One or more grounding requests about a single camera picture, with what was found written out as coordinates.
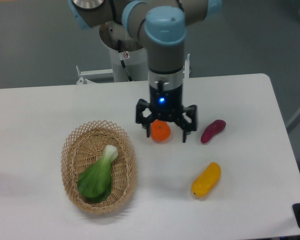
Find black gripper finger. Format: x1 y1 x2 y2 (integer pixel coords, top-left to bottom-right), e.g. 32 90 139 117
174 104 198 143
135 98 153 138

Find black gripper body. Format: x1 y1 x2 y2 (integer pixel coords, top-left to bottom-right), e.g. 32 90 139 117
148 72 183 122

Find green bok choy vegetable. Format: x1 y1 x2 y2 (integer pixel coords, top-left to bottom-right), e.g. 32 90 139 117
77 145 118 203

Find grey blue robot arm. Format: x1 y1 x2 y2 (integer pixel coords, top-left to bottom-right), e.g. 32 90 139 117
68 0 222 137

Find woven wicker basket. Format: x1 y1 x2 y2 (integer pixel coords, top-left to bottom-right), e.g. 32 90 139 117
61 120 138 215

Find purple sweet potato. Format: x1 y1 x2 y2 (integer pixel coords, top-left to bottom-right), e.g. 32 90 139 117
200 119 227 144

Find orange tangerine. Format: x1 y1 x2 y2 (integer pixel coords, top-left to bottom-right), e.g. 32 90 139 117
150 119 171 144

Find yellow mango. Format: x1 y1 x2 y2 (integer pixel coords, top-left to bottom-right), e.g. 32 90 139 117
191 162 222 198

